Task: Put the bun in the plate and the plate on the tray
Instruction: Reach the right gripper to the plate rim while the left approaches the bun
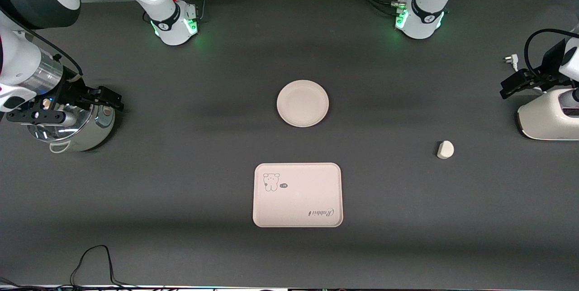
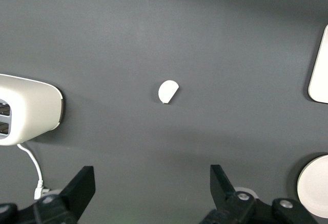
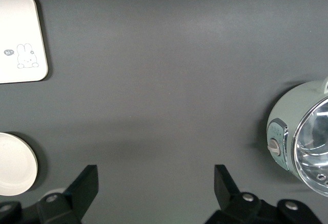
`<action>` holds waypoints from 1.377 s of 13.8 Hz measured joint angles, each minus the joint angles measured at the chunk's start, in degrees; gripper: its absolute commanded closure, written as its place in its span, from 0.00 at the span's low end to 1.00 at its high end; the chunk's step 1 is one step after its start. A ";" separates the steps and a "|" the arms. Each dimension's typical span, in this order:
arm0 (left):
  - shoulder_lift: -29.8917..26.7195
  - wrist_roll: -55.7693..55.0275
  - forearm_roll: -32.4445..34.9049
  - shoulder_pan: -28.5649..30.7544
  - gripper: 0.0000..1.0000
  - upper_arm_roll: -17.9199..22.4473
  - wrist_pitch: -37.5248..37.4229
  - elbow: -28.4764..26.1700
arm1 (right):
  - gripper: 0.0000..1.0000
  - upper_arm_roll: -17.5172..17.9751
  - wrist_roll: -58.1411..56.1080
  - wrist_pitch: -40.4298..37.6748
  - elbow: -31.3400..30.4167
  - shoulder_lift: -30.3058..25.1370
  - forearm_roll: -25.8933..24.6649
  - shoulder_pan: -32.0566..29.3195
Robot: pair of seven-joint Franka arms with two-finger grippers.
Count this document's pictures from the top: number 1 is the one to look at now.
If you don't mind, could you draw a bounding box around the glass pot lid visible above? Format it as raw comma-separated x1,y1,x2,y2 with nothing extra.
27,102,99,142

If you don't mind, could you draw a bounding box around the stainless steel cooking pot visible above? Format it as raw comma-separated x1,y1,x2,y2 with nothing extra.
26,100,116,153

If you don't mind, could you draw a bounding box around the small white steamed bun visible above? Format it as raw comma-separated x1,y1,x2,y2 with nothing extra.
436,140,455,160

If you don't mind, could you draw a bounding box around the black cable at table edge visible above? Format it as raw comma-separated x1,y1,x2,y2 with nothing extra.
0,244,138,290

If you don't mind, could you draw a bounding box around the round beige plate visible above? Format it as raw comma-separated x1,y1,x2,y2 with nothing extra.
276,80,330,128

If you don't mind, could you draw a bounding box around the white countertop appliance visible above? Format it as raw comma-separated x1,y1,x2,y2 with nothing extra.
517,86,579,141

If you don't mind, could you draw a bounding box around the beige rectangular rabbit-print tray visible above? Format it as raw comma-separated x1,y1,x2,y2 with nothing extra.
252,162,344,228

